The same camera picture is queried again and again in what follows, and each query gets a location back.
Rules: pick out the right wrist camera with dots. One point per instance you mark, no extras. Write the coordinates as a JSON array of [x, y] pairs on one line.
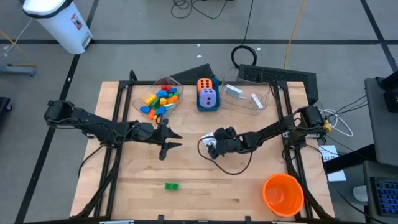
[[225, 133]]

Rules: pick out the black desk bar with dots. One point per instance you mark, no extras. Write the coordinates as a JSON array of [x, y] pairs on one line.
[[348, 161]]

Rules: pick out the green two-stud toy brick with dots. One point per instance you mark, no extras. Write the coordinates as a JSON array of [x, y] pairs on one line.
[[171, 186]]

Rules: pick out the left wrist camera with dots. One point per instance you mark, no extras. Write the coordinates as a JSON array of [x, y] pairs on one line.
[[143, 127]]

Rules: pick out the orange toy brick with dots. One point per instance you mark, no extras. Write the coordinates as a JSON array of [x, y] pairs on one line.
[[151, 114]]

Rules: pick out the black chair base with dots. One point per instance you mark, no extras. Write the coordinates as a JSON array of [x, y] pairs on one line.
[[3, 104]]

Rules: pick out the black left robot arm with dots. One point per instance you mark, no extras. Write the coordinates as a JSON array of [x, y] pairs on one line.
[[87, 123]]

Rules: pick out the orange foam die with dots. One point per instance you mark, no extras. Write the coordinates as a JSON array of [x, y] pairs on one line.
[[204, 83]]

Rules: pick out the orange toy block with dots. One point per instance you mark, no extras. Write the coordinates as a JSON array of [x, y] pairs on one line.
[[172, 99]]

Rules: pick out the backlit keyboard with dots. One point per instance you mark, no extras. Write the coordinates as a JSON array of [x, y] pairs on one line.
[[385, 196]]

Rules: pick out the yellow toy brick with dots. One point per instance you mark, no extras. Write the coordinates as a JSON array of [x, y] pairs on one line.
[[150, 99]]

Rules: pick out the orange pumpkin bucket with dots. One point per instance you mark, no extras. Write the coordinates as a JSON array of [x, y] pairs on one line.
[[283, 195]]

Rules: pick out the grey stand base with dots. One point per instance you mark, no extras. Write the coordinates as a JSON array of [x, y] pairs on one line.
[[18, 70]]

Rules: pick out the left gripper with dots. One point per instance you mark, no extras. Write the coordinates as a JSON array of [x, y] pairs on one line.
[[163, 140]]

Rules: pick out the white round device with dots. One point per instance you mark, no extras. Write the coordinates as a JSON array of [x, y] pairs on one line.
[[360, 193]]

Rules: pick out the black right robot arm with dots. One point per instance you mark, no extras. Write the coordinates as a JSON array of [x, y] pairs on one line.
[[273, 130]]

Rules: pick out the teal plastic bin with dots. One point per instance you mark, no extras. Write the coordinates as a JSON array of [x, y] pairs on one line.
[[207, 109]]

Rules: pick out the grey desk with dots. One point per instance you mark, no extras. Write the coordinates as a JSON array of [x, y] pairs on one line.
[[382, 130], [373, 169]]

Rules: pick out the black desk device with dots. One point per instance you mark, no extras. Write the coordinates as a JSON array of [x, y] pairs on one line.
[[391, 96]]

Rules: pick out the purple foam die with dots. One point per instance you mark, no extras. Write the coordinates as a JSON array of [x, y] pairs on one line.
[[206, 97]]

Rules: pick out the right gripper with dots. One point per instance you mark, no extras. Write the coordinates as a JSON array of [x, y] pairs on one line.
[[230, 146]]

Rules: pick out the black wedge panel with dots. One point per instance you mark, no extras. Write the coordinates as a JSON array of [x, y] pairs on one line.
[[196, 74]]

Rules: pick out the bright green toy block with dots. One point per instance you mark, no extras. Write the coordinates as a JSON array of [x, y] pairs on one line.
[[176, 93]]

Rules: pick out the dark green toy brick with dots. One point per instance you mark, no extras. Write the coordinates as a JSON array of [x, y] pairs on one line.
[[155, 105]]

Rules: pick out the red toy block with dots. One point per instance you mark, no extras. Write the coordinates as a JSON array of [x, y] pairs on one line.
[[166, 88]]

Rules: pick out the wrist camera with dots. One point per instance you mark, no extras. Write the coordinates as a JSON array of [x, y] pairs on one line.
[[225, 133], [143, 127]]

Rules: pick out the white trash can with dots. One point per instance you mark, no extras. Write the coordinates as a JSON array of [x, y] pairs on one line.
[[59, 28]]

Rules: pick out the white paper sheet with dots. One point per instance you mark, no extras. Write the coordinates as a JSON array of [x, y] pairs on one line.
[[328, 152], [337, 176]]

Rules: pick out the clear plastic bin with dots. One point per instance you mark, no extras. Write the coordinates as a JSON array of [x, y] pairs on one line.
[[245, 105], [138, 104]]

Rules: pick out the large blue toy block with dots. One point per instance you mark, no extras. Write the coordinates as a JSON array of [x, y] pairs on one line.
[[161, 110]]

